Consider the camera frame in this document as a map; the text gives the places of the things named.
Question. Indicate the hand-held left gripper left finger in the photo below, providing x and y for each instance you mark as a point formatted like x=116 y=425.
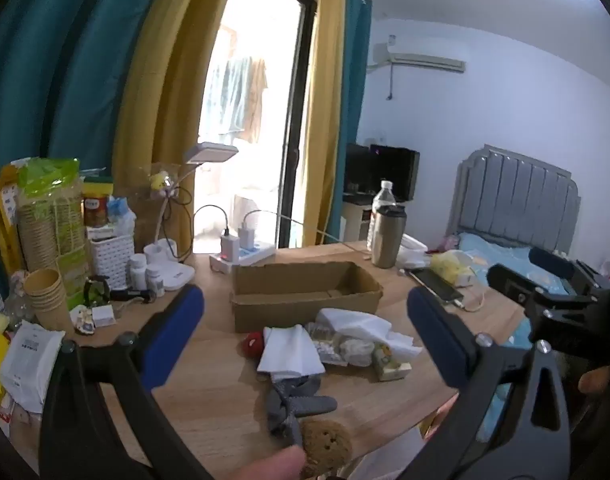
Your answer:
x=177 y=330

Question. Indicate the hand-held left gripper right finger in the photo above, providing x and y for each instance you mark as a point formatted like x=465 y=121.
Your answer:
x=435 y=335

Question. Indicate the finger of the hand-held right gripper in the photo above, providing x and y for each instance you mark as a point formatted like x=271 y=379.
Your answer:
x=510 y=285
x=552 y=262

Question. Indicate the white tissue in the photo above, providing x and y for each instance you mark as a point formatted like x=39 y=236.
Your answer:
x=360 y=325

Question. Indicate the red round plush toy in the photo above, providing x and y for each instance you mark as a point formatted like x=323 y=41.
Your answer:
x=252 y=346

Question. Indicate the brown cardboard box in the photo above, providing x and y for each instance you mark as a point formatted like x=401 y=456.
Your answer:
x=285 y=310

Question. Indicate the white cotton towel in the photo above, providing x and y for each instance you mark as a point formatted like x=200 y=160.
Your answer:
x=290 y=352

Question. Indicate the brown round cookie plush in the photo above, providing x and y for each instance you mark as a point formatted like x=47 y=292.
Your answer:
x=327 y=447

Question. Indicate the person's right hand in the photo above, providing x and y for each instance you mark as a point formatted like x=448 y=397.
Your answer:
x=597 y=380

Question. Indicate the person's left hand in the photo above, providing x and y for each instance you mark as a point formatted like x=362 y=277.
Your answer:
x=265 y=467

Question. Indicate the light blue bed sheet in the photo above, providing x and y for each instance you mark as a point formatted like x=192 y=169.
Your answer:
x=490 y=250

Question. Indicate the black smartphone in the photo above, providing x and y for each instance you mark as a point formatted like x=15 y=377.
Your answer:
x=435 y=282

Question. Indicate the cartoon print tissue pack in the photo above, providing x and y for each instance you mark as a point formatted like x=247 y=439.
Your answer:
x=390 y=365

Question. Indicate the white pill bottle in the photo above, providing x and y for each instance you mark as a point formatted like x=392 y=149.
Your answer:
x=155 y=280
x=138 y=272

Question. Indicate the grey padded headboard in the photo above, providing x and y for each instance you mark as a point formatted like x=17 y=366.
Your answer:
x=515 y=200

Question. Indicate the small white box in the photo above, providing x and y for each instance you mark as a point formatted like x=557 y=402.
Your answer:
x=104 y=316

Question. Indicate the dark green translucent object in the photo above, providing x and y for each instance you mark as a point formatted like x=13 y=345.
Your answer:
x=97 y=291

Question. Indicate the small patterned figurine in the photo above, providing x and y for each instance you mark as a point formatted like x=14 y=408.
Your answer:
x=82 y=321

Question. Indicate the white perforated basket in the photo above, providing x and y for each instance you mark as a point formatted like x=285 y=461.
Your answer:
x=110 y=260

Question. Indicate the white power strip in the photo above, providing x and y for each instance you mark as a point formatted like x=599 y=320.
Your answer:
x=250 y=256

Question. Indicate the steel tumbler with black lid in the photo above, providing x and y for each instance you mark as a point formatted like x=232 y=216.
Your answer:
x=387 y=240

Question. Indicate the white phone charger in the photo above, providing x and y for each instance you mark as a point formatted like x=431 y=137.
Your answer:
x=247 y=237

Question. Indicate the blue and white plastic pack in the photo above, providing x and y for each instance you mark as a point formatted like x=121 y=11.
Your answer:
x=121 y=215

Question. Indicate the stack of brown paper cups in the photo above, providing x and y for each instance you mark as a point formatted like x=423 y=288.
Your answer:
x=45 y=295

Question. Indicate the white side table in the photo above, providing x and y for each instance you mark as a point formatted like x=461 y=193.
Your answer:
x=355 y=220

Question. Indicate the jar with yellow lid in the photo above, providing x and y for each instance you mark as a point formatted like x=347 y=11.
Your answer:
x=96 y=207

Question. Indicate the clear water bottle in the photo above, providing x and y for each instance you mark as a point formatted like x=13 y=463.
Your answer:
x=385 y=195

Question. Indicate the yellow duck toy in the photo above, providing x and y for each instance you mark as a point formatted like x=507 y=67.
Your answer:
x=158 y=181

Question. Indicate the white wet wipes pack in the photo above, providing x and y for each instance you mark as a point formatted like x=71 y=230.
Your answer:
x=30 y=360

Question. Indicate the green paper cup package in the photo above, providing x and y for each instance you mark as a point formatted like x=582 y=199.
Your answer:
x=60 y=220

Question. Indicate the black monitor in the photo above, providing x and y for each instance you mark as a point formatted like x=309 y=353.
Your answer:
x=390 y=170

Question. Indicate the white desk lamp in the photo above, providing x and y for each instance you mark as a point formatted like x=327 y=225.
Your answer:
x=212 y=152

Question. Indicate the yellow snack packet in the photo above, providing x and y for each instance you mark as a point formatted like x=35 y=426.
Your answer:
x=7 y=220

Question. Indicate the hanging clothes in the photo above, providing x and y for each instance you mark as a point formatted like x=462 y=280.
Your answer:
x=235 y=100

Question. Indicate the white air conditioner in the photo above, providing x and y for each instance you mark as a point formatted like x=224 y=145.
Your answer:
x=425 y=60

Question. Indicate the wide yellow curtain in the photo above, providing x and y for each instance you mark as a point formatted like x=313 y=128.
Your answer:
x=165 y=85

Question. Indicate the narrow yellow curtain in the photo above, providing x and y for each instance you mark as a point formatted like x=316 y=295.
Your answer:
x=327 y=110

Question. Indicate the narrow teal curtain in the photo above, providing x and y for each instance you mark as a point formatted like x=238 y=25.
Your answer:
x=357 y=85

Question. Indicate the wide teal curtain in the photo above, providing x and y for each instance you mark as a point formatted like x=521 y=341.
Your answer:
x=60 y=60

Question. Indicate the black door frame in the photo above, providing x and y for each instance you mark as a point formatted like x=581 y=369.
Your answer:
x=297 y=110

